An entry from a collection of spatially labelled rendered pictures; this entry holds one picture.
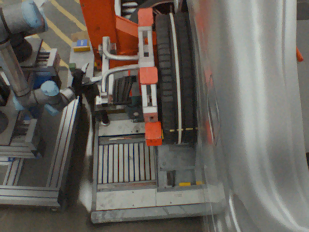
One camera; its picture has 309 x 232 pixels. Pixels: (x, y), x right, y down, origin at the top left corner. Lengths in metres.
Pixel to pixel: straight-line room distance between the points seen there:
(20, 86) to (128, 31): 0.75
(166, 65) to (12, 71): 0.69
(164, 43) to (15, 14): 0.63
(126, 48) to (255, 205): 1.64
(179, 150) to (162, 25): 0.96
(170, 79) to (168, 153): 0.89
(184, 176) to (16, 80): 1.19
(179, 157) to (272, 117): 1.59
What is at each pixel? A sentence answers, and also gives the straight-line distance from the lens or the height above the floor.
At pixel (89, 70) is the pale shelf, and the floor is 0.45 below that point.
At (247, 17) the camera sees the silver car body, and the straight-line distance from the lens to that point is 0.89.
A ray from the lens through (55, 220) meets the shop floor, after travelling 2.51.
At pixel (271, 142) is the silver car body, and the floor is 1.66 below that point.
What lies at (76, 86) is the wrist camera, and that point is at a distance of 1.89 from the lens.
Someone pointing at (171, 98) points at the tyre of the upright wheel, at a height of 1.05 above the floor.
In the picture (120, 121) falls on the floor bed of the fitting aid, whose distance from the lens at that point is 2.65.
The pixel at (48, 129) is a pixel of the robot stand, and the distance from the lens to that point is 2.58.
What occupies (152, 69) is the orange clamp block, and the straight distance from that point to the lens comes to 1.49.
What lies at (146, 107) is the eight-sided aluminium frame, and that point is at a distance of 1.59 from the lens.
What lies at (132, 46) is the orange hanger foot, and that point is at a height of 0.71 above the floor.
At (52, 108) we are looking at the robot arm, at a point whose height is 0.84.
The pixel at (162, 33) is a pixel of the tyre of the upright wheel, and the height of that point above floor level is 1.18.
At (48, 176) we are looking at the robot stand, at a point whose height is 0.21.
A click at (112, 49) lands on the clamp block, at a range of 1.88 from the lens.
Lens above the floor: 2.28
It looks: 57 degrees down
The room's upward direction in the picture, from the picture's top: 4 degrees counter-clockwise
